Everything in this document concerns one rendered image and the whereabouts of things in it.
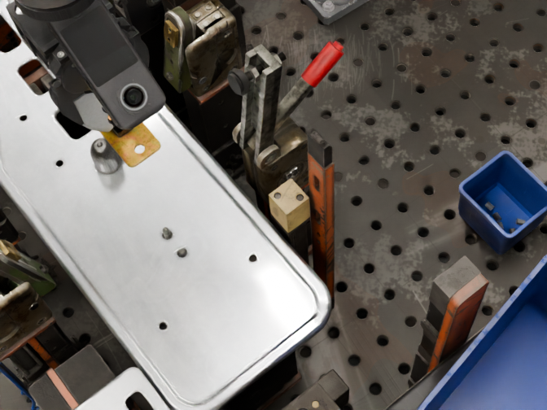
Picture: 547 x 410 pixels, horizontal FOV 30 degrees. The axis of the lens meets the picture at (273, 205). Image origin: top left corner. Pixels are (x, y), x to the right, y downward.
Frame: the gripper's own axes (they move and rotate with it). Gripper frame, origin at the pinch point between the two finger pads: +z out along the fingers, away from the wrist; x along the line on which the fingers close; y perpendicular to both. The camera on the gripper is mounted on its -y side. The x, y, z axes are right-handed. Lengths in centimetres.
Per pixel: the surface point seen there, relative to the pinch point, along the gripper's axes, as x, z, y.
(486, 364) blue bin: -17.2, 23.6, -36.1
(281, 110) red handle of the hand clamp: -18.0, 17.2, -0.6
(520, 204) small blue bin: -48, 56, -17
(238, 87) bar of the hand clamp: -12.7, 5.7, -1.3
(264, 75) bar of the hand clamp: -15.5, 5.3, -2.1
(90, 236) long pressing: 7.1, 26.6, 5.3
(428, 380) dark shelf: -11.4, 23.9, -33.5
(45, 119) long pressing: 2.5, 26.5, 22.3
